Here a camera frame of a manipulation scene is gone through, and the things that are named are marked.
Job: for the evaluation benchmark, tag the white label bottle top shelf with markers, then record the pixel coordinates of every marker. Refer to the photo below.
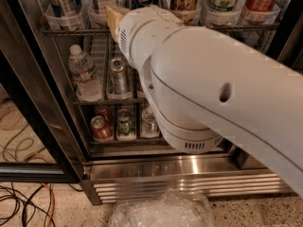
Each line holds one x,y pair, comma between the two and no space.
97,10

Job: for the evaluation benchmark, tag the clear water bottle bottom shelf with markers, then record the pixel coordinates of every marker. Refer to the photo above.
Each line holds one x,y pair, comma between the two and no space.
149,126

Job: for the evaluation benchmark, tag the red can front bottom shelf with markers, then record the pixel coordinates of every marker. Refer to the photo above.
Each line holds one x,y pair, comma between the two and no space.
100,128

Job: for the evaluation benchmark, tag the clear water bottle middle shelf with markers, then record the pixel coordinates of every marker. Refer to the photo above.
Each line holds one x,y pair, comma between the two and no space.
85,74

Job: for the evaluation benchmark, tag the clear plastic bag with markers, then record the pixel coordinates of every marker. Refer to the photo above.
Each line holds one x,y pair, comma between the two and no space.
171,209

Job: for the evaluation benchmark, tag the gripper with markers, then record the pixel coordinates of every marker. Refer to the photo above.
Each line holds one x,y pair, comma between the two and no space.
127,31

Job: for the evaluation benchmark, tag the red can rear bottom shelf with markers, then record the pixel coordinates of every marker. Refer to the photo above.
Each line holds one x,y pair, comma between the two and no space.
103,111

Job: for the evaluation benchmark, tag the red can middle shelf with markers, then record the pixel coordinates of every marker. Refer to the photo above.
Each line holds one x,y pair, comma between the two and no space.
139,86

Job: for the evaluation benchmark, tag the stainless steel fridge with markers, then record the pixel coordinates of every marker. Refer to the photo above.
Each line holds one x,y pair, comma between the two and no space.
140,168

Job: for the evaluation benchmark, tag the left glass fridge door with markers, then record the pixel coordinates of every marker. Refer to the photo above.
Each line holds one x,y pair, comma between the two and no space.
36,144

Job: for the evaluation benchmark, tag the green can bottom shelf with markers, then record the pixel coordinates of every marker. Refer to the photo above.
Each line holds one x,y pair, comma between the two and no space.
124,122

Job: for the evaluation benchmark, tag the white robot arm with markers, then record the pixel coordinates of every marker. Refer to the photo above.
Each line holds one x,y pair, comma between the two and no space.
202,85

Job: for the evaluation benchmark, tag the silver can middle shelf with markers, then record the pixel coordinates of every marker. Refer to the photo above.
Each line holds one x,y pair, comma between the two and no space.
119,76

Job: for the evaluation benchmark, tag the clear water bottle shelf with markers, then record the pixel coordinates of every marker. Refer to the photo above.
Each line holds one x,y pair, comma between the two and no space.
149,126
85,74

